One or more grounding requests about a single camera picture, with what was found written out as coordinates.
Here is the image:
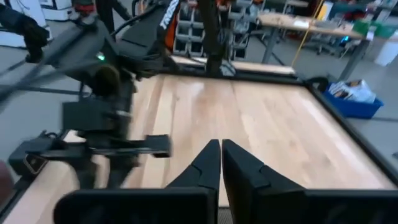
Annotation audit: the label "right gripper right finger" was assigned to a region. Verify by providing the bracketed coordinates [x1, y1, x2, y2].
[221, 138, 398, 224]

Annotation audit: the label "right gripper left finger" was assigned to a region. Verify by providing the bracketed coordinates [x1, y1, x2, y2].
[53, 139, 222, 224]

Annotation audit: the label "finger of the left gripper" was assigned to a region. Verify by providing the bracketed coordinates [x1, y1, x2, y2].
[106, 154, 140, 189]
[75, 155, 103, 190]

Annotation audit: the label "black mesh desk organizer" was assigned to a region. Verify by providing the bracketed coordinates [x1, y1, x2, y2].
[217, 207, 233, 224]

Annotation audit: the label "blue plastic bin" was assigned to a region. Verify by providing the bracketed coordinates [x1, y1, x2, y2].
[322, 81, 385, 120]

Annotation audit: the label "magazines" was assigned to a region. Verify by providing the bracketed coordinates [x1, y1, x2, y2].
[328, 78, 377, 105]

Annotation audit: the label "grey storage rack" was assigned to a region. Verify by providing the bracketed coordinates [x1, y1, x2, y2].
[172, 0, 259, 62]

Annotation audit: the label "wooden workbench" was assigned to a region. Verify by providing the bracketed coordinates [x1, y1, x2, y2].
[257, 12, 373, 82]

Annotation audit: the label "white container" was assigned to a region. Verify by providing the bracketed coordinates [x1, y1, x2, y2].
[374, 39, 398, 67]

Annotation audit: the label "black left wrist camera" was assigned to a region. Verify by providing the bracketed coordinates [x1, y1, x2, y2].
[61, 99, 126, 133]

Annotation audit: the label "black aluminium table frame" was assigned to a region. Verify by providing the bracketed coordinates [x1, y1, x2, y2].
[0, 63, 398, 218]

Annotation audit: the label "yellow floor cable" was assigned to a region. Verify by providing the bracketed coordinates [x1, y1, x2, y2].
[290, 0, 326, 68]

